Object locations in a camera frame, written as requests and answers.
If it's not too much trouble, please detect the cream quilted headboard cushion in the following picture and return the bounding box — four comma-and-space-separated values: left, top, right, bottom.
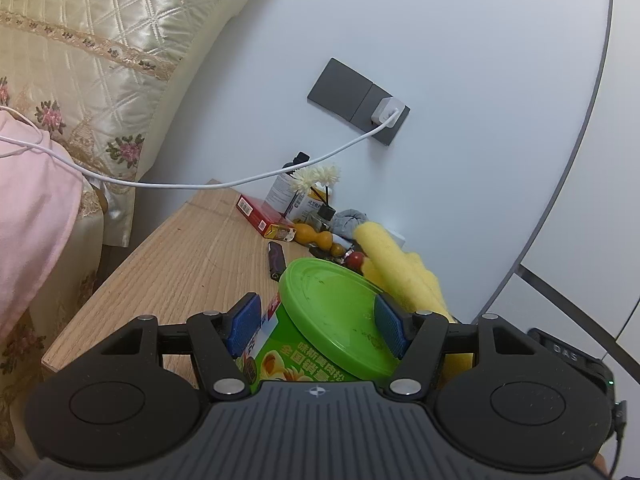
0, 0, 277, 197

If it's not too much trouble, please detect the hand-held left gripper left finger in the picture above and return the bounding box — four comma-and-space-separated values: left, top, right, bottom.
102, 292, 263, 401

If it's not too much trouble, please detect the white charging cable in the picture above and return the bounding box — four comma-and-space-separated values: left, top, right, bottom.
0, 104, 402, 192

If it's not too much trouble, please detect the white spray bottle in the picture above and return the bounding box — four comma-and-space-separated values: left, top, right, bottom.
264, 151, 311, 214

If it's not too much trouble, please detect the red small box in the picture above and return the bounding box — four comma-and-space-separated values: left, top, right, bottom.
235, 193, 297, 242

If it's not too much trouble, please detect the yellow cleaning cloth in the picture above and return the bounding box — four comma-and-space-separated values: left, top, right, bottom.
352, 220, 476, 387

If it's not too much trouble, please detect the white pill bottle orange label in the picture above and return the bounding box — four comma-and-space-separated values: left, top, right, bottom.
292, 187, 326, 224

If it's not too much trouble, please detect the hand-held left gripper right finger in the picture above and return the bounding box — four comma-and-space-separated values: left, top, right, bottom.
374, 292, 534, 401

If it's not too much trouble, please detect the green can with green lid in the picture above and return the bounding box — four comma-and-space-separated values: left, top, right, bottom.
235, 257, 402, 396

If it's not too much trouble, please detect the white artificial flower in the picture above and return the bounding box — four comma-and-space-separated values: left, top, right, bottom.
290, 162, 343, 195

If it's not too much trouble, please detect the dark lighter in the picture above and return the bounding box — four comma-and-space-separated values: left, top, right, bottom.
267, 241, 287, 284

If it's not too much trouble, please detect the pink blanket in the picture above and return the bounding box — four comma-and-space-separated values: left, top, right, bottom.
0, 109, 87, 347

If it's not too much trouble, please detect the wooden gourd ornament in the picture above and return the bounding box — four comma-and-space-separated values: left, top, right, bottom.
292, 223, 346, 256

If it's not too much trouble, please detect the white charger plug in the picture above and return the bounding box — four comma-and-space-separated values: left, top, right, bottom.
369, 97, 405, 129

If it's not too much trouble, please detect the grey wall socket panel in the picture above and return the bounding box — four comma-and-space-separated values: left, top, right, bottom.
306, 57, 412, 148

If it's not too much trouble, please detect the small glass diffuser bottle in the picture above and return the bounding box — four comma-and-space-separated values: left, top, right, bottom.
305, 204, 337, 231

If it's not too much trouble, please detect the cream floral bedspread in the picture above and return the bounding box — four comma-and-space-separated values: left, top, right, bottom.
0, 175, 139, 480

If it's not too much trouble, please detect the grey crumpled cloth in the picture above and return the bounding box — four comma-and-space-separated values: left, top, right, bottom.
329, 208, 370, 239

